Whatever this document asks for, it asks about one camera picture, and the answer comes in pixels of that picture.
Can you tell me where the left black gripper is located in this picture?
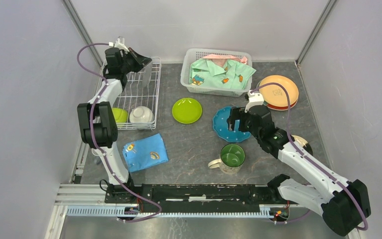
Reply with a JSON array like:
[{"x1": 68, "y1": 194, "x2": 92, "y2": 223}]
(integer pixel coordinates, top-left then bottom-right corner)
[{"x1": 121, "y1": 48, "x2": 153, "y2": 74}]

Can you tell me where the blue polka dot plate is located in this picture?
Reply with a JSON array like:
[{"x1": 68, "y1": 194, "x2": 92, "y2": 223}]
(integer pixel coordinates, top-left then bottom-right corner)
[{"x1": 212, "y1": 106, "x2": 251, "y2": 143}]

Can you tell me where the lime green plate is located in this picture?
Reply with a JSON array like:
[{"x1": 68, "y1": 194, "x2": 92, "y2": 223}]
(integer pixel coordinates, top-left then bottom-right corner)
[{"x1": 172, "y1": 98, "x2": 203, "y2": 124}]

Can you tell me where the white round bowl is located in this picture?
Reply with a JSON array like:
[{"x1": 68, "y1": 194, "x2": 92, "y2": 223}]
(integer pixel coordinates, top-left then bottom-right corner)
[{"x1": 129, "y1": 106, "x2": 155, "y2": 126}]

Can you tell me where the lime green bowl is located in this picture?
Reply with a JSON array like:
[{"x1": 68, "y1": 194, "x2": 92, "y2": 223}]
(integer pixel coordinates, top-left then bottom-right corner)
[{"x1": 112, "y1": 108, "x2": 128, "y2": 123}]

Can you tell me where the white square bowl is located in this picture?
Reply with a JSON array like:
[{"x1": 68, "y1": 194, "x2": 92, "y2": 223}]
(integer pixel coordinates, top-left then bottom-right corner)
[{"x1": 91, "y1": 148, "x2": 101, "y2": 157}]

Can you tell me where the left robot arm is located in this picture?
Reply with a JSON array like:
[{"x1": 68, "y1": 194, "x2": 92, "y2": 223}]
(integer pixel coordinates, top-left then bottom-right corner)
[{"x1": 77, "y1": 46, "x2": 152, "y2": 203}]

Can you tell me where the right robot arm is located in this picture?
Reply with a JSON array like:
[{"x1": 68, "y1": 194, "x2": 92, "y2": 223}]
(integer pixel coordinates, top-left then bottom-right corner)
[{"x1": 227, "y1": 106, "x2": 371, "y2": 236}]

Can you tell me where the mint green printed shirt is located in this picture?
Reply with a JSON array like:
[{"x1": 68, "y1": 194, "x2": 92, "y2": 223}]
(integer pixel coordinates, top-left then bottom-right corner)
[{"x1": 188, "y1": 58, "x2": 256, "y2": 90}]

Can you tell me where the green interior mug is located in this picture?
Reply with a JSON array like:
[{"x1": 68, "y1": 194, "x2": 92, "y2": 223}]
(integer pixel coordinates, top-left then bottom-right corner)
[{"x1": 208, "y1": 144, "x2": 246, "y2": 175}]

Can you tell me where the orange plate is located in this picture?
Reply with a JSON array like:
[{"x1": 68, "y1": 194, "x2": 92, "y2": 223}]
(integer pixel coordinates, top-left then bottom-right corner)
[{"x1": 258, "y1": 75, "x2": 299, "y2": 107}]

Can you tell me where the white plastic basket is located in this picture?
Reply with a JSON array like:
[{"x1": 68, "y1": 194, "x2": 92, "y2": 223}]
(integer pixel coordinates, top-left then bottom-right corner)
[{"x1": 180, "y1": 48, "x2": 256, "y2": 97}]

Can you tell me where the pink cloth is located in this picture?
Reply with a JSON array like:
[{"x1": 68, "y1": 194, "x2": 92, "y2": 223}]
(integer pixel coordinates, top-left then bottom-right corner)
[{"x1": 203, "y1": 54, "x2": 248, "y2": 64}]

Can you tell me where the cream plate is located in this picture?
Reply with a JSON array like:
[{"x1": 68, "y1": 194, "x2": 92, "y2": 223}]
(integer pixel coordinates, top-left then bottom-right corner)
[{"x1": 292, "y1": 135, "x2": 313, "y2": 155}]

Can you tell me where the blue folded cloth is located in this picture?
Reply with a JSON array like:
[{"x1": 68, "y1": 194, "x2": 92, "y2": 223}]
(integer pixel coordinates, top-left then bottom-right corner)
[{"x1": 123, "y1": 133, "x2": 169, "y2": 172}]

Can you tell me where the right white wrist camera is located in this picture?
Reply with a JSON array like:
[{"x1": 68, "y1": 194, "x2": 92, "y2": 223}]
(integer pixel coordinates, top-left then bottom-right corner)
[{"x1": 245, "y1": 90, "x2": 264, "y2": 113}]

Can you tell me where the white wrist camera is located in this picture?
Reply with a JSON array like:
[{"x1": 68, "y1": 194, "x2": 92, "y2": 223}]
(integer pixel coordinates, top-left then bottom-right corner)
[
  {"x1": 109, "y1": 36, "x2": 129, "y2": 53},
  {"x1": 245, "y1": 90, "x2": 264, "y2": 113}
]

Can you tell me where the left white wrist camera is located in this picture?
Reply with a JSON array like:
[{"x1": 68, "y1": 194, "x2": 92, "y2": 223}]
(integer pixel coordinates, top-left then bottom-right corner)
[{"x1": 109, "y1": 36, "x2": 129, "y2": 53}]

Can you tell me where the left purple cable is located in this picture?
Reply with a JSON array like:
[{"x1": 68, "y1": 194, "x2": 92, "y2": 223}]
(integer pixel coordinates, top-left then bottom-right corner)
[{"x1": 76, "y1": 43, "x2": 162, "y2": 223}]

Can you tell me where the purple cable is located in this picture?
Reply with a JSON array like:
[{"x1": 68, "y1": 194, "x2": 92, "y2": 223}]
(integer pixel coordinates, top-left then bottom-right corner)
[
  {"x1": 250, "y1": 82, "x2": 369, "y2": 232},
  {"x1": 76, "y1": 43, "x2": 162, "y2": 223}
]

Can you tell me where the white wire dish rack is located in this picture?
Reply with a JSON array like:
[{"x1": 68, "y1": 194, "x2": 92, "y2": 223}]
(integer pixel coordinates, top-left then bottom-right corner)
[{"x1": 111, "y1": 57, "x2": 161, "y2": 130}]

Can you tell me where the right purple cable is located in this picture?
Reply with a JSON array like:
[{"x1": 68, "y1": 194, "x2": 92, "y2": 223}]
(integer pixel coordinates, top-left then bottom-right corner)
[{"x1": 250, "y1": 82, "x2": 369, "y2": 232}]

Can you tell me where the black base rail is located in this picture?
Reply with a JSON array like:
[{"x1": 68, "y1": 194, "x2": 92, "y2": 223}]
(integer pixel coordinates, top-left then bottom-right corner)
[{"x1": 100, "y1": 184, "x2": 295, "y2": 216}]

